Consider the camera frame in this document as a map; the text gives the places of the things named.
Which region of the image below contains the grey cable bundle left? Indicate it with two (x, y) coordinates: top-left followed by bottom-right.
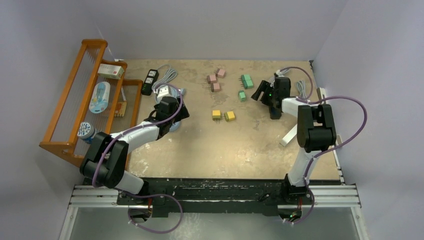
(152, 64), (179, 92)

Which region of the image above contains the blue white cup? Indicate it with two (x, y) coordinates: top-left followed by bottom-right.
(77, 121), (97, 144)

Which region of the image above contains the pink charger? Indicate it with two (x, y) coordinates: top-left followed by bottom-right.
(210, 82), (221, 93)
(206, 74), (218, 84)

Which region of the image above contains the round blue power socket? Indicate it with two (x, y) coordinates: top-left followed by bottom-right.
(169, 121), (181, 132)

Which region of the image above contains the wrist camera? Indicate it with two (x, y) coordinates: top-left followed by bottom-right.
(156, 85), (172, 103)
(274, 69), (290, 78)

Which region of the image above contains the blue blister pack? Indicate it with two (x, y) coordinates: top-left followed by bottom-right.
(88, 81), (111, 114)

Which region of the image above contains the yellow usb charger plug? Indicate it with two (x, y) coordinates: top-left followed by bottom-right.
(212, 110), (222, 121)

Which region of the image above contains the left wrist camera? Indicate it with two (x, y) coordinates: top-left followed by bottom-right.
(156, 85), (172, 103)

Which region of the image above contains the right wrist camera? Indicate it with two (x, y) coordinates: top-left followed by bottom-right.
(274, 69), (290, 78)

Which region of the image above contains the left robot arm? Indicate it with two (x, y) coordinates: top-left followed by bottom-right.
(79, 96), (190, 205)

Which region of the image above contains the orange wooden rack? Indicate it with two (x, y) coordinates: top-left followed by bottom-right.
(39, 39), (143, 167)

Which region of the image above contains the white red box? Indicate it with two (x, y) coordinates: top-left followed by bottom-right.
(97, 63), (125, 80)

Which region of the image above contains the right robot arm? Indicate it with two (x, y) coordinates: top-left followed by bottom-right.
(251, 77), (336, 204)

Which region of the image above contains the black metal base rail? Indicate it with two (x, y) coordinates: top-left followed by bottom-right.
(69, 178), (361, 219)

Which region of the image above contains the white power strip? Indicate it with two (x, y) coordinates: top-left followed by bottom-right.
(280, 124), (298, 147)

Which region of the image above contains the green usb charger plug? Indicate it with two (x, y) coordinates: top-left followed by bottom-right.
(240, 74), (252, 83)

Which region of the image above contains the yellow charger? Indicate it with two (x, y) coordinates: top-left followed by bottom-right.
(224, 111), (236, 122)

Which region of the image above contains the orange snack packet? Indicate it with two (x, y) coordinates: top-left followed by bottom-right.
(114, 101), (127, 118)

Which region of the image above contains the white wall bracket upper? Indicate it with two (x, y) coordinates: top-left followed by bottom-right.
(316, 87), (327, 100)

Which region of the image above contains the pink usb charger plug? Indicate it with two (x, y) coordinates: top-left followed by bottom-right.
(215, 68), (227, 78)

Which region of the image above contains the grey cable bundle right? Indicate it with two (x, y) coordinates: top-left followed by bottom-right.
(295, 79), (309, 100)

